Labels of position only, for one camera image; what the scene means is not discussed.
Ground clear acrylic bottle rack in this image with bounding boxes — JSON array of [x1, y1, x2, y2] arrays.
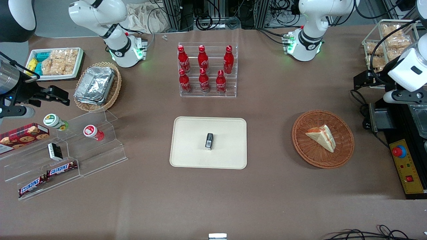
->
[[177, 42, 238, 98]]

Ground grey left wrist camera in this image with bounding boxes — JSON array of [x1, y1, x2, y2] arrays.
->
[[383, 89, 427, 104]]

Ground black machine housing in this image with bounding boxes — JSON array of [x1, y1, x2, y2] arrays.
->
[[368, 96, 427, 200]]

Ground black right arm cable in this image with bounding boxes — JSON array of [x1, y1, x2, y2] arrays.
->
[[0, 51, 41, 80]]

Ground black floor cables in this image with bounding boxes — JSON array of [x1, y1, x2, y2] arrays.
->
[[324, 225, 417, 240]]

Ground white cloth bag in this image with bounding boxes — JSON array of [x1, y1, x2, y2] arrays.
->
[[126, 3, 168, 34]]

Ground rice cracker snack bag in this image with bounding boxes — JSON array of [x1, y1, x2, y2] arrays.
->
[[41, 49, 79, 76]]

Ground steel pan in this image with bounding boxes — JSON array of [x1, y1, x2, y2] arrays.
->
[[408, 102, 427, 139]]

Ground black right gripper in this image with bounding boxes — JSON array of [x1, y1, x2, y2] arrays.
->
[[0, 72, 71, 108]]

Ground small black box white side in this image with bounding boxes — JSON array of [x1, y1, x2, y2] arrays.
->
[[47, 142, 63, 161]]

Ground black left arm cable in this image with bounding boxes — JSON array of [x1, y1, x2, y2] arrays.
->
[[367, 13, 427, 88]]

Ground light wicker basket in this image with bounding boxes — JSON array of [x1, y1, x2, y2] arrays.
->
[[73, 61, 122, 113]]

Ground red emergency stop button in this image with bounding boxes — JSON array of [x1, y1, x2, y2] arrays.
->
[[392, 145, 408, 159]]

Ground stacked aluminium foil trays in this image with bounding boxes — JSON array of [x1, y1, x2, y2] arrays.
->
[[73, 66, 116, 106]]

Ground brown wicker basket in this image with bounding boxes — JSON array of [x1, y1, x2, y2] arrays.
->
[[292, 110, 355, 169]]

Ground green lid cup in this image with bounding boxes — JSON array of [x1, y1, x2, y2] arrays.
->
[[43, 113, 69, 131]]

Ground coiled black cables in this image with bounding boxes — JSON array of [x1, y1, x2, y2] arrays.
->
[[195, 13, 215, 31]]

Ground triangular sandwich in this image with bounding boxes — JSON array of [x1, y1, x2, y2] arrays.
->
[[305, 124, 336, 153]]

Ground clear acrylic stepped shelf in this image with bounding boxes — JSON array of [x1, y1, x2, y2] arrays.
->
[[0, 109, 128, 201]]

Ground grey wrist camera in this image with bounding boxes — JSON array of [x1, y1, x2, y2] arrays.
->
[[383, 89, 427, 104], [0, 105, 36, 119]]

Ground red lid cup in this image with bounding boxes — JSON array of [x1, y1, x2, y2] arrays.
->
[[83, 124, 105, 141]]

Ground white rectangular snack tray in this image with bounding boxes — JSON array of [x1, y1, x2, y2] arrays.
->
[[26, 47, 84, 81]]

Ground white wire rack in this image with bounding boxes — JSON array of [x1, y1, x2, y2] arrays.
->
[[362, 19, 427, 89]]

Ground fried snack bag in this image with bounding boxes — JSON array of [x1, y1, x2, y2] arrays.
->
[[384, 35, 413, 50], [366, 55, 388, 69], [365, 41, 384, 56], [381, 24, 404, 37]]

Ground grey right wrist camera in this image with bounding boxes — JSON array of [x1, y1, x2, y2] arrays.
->
[[0, 105, 36, 119]]

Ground yellow control panel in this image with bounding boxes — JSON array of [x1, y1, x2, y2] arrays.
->
[[389, 139, 425, 195]]

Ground beige plastic tray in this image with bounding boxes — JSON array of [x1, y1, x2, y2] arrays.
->
[[169, 116, 248, 170]]

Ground Snickers chocolate bar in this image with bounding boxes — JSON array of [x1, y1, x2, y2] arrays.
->
[[46, 161, 78, 177], [18, 175, 48, 197]]

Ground aluminium frame rack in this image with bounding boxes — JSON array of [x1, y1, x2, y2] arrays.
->
[[162, 0, 194, 32], [254, 0, 271, 29]]

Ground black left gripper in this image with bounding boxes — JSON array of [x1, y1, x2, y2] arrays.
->
[[353, 59, 401, 91]]

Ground black power cable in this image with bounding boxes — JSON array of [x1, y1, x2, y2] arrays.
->
[[350, 89, 391, 149]]

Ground red cola bottle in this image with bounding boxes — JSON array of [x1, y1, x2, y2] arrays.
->
[[178, 68, 192, 94], [197, 45, 210, 74], [215, 70, 228, 95], [223, 45, 235, 75], [177, 45, 191, 74], [198, 68, 211, 93]]

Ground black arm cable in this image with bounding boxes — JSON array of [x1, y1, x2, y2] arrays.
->
[[367, 13, 427, 88], [0, 51, 41, 80]]

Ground red cookie box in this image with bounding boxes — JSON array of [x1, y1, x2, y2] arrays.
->
[[0, 123, 50, 155]]

